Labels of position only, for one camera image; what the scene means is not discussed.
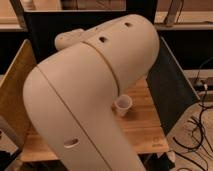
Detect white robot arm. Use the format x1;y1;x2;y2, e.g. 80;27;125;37
23;14;159;171

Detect white plastic cup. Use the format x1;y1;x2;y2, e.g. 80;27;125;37
114;94;133;117

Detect right dark side panel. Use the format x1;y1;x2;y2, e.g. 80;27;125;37
146;37;200;136

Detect black back panel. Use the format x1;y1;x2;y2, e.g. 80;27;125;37
22;0;158;62

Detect power strip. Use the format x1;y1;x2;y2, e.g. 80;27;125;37
189;78;213;89

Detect left wooden side panel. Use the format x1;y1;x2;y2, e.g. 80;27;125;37
0;39;36;148

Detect black floor cables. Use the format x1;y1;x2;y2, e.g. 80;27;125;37
172;56;213;171

